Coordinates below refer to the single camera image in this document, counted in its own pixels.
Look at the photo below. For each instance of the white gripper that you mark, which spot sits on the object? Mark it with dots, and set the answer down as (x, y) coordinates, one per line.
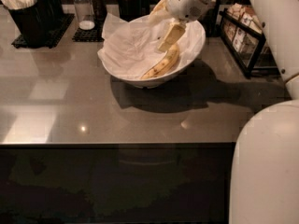
(183, 4)

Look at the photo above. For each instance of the yellow banana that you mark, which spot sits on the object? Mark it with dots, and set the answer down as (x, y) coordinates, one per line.
(165, 64)

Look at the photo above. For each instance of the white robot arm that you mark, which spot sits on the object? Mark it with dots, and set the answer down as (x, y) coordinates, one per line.
(264, 185)

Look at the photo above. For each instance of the white bowl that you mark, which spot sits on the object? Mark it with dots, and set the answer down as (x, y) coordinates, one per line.
(191, 44)

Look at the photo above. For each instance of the black cup of stirrers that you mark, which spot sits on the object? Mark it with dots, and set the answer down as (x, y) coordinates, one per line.
(133, 9)

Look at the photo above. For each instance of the black napkin holder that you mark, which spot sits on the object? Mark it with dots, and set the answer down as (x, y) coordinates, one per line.
(208, 19)

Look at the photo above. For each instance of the white paper liner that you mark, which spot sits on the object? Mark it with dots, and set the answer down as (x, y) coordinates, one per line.
(130, 47)

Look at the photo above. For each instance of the glass pepper grinder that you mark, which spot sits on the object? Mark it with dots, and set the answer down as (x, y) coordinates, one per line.
(99, 10)

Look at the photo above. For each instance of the black rubber mat small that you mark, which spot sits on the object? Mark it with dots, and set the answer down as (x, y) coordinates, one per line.
(93, 35)

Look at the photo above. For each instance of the glass salt shaker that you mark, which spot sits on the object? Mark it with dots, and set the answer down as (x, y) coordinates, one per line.
(84, 12)

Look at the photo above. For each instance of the black rubber mat left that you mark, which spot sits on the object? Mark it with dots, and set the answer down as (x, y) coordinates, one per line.
(53, 37)

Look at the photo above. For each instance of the rear black utensil cup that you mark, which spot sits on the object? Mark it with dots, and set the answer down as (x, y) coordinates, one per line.
(50, 12)

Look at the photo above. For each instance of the black utensil cup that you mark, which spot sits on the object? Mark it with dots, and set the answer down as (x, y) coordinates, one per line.
(50, 12)
(26, 17)

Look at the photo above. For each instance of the front black utensil cup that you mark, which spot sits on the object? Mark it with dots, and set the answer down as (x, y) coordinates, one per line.
(26, 17)

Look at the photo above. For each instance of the black wire packet rack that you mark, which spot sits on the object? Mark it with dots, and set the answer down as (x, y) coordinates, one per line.
(242, 33)

